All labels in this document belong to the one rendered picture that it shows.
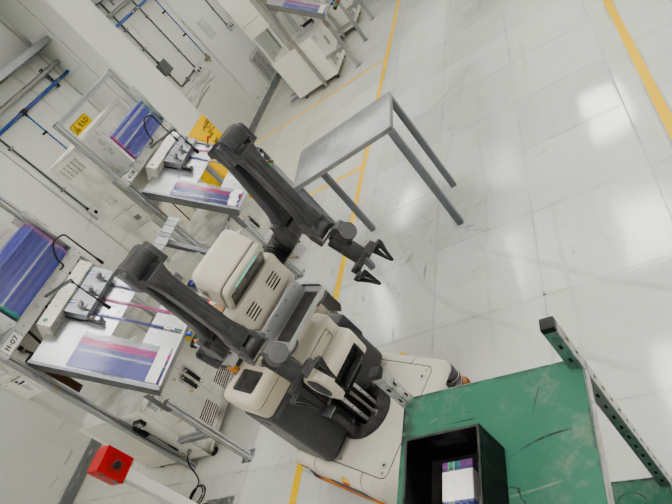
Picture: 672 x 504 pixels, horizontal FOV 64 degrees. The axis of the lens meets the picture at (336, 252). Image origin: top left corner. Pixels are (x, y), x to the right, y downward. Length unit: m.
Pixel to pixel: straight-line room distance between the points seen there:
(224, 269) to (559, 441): 1.03
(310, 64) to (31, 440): 5.01
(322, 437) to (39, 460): 2.93
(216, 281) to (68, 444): 3.45
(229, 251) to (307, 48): 5.52
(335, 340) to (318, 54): 5.43
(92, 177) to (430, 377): 2.83
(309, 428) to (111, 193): 2.54
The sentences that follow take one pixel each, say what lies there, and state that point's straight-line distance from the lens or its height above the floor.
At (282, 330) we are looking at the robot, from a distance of 1.81.
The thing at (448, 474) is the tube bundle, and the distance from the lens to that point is 1.22.
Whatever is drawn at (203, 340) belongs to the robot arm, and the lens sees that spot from 1.59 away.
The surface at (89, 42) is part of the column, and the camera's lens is 6.05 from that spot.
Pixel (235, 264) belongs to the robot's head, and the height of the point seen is 1.32.
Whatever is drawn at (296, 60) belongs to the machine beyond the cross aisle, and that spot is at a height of 0.49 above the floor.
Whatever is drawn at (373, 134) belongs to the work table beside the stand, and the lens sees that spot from 3.03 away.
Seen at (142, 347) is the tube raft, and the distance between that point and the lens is 3.17.
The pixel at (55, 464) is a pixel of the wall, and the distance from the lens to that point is 4.91.
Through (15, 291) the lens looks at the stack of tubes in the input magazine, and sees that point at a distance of 3.31.
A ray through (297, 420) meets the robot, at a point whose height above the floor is 0.58.
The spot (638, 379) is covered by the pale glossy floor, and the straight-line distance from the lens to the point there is 2.34.
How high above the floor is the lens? 1.96
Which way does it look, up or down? 29 degrees down
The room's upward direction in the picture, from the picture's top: 44 degrees counter-clockwise
